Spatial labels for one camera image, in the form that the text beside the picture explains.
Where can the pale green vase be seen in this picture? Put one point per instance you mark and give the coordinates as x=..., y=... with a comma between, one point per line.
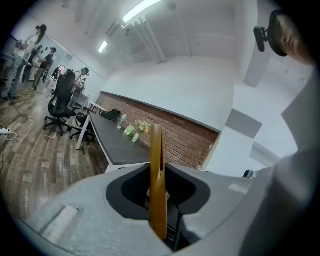
x=135, y=138

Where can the person's head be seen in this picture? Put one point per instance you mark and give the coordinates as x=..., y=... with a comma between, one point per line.
x=292, y=40

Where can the long ceiling light tube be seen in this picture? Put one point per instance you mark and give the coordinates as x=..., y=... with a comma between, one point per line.
x=140, y=10

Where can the black head-mounted camera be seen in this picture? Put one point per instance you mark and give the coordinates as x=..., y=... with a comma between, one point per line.
x=261, y=38

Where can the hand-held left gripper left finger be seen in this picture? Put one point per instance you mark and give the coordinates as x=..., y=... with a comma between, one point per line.
x=95, y=215

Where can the large black office chair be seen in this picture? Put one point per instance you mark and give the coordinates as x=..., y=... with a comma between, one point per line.
x=62, y=100

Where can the short ceiling light tube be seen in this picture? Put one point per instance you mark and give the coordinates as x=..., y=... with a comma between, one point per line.
x=102, y=46

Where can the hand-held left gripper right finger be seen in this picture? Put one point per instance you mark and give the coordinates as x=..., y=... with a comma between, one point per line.
x=215, y=200

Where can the small green desk fan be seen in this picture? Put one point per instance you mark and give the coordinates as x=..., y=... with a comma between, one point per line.
x=128, y=131

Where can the yellow and white flower bouquet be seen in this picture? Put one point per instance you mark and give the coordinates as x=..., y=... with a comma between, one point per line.
x=142, y=126

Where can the black bag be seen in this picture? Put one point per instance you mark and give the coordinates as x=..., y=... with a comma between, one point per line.
x=110, y=115

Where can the person's grey shirt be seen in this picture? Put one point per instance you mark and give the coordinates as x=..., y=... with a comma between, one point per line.
x=287, y=200

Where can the small black office chair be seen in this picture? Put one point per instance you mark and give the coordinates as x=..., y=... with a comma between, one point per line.
x=82, y=125

